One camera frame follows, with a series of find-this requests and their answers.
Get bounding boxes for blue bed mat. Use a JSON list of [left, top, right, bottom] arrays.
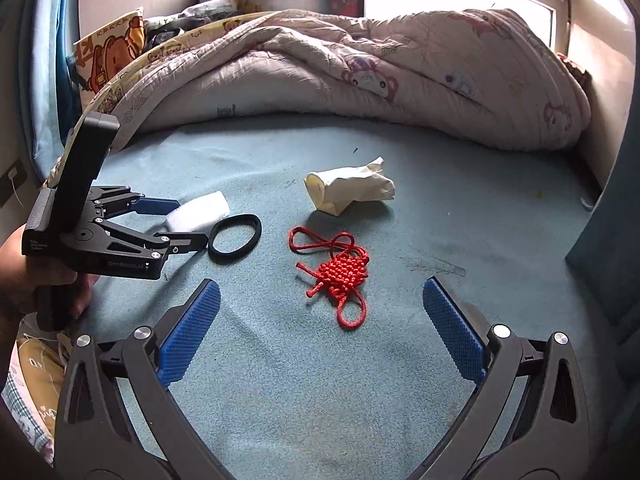
[[47, 112, 621, 480]]

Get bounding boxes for crumpled cream paper bag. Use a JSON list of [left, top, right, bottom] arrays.
[[305, 156, 397, 216]]

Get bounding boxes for black hair band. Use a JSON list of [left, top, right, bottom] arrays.
[[207, 213, 263, 264]]

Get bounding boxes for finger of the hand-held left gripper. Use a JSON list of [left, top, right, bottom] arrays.
[[106, 221, 208, 257], [92, 186, 181, 223]]

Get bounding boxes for blue curtain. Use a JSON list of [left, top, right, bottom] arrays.
[[20, 0, 83, 161], [565, 150, 640, 311]]

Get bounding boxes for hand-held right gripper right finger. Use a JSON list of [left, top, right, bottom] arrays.
[[407, 275, 591, 480]]

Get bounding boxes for cartoon bear pillow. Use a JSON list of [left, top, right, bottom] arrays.
[[74, 7, 146, 93]]

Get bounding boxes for pink printed quilt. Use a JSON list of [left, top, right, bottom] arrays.
[[120, 8, 592, 153]]

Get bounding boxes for person's left hand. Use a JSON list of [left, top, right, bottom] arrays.
[[0, 222, 96, 331]]

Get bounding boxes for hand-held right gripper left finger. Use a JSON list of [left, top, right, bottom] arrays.
[[54, 279, 236, 480]]

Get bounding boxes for green plaid cloth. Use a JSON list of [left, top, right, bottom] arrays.
[[0, 380, 56, 466]]

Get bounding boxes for red woven knot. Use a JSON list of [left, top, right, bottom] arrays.
[[289, 226, 372, 331]]

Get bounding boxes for white tissue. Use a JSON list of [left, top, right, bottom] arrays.
[[165, 191, 232, 233]]

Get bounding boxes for yellow printed blanket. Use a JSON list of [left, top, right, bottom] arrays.
[[47, 10, 281, 186]]

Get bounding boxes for grey wall socket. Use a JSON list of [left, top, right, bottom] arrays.
[[0, 157, 28, 208]]

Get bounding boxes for yellow printed cloth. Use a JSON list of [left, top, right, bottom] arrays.
[[15, 330, 68, 406]]

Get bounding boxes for dark clothes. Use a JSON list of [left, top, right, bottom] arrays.
[[145, 2, 246, 46]]

